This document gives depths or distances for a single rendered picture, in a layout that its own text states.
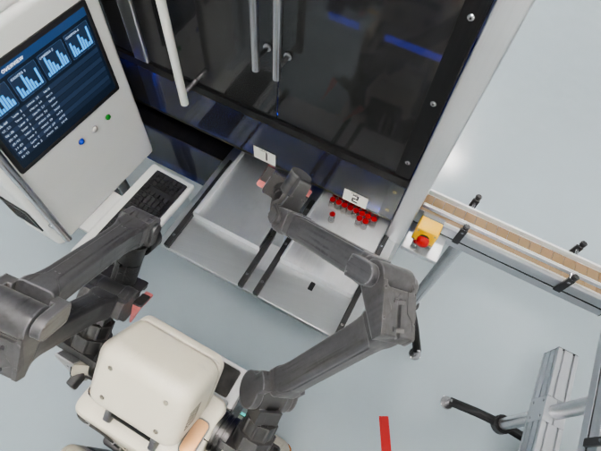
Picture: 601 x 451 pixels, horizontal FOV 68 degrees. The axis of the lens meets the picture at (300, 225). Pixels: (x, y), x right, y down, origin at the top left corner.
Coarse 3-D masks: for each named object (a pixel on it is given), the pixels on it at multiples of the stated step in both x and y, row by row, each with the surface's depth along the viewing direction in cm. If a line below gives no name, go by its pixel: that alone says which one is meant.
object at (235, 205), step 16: (240, 160) 167; (256, 160) 168; (224, 176) 162; (240, 176) 164; (256, 176) 164; (208, 192) 156; (224, 192) 160; (240, 192) 160; (256, 192) 161; (208, 208) 156; (224, 208) 157; (240, 208) 157; (256, 208) 158; (208, 224) 153; (224, 224) 154; (240, 224) 154; (256, 224) 155; (240, 240) 150; (256, 240) 152
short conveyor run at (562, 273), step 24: (432, 192) 155; (456, 216) 155; (480, 216) 153; (456, 240) 153; (480, 240) 151; (504, 240) 147; (528, 240) 152; (504, 264) 152; (528, 264) 147; (552, 264) 144; (576, 264) 149; (552, 288) 150; (576, 288) 144; (600, 288) 142; (600, 312) 147
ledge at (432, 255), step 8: (416, 224) 158; (408, 232) 157; (408, 240) 155; (440, 240) 156; (408, 248) 154; (416, 248) 154; (424, 248) 154; (432, 248) 154; (440, 248) 154; (424, 256) 152; (432, 256) 153
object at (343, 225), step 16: (320, 208) 159; (320, 224) 156; (336, 224) 156; (352, 224) 157; (384, 224) 157; (352, 240) 154; (368, 240) 154; (288, 256) 149; (304, 256) 150; (304, 272) 145; (320, 272) 147; (336, 272) 147; (336, 288) 142; (352, 288) 145
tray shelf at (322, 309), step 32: (224, 160) 167; (320, 192) 163; (192, 224) 153; (192, 256) 148; (224, 256) 148; (384, 256) 152; (288, 288) 144; (320, 288) 145; (320, 320) 139; (352, 320) 140
